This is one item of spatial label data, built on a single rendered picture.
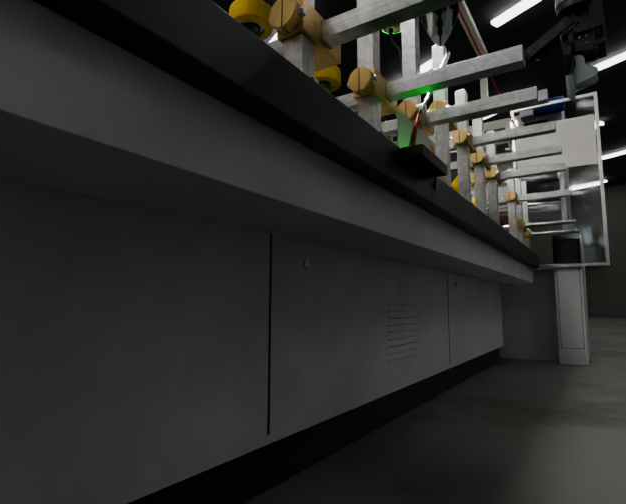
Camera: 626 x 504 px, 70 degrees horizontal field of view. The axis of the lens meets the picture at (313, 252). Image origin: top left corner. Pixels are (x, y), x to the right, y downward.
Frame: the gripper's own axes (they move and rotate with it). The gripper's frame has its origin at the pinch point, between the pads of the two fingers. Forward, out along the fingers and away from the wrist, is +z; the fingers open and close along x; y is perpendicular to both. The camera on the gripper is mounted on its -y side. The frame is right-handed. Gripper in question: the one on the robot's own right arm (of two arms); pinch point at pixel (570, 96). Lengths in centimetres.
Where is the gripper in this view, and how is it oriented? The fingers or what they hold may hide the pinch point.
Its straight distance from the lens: 116.2
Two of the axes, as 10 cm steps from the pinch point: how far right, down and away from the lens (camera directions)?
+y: 8.4, -0.6, -5.4
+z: 0.0, 9.9, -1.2
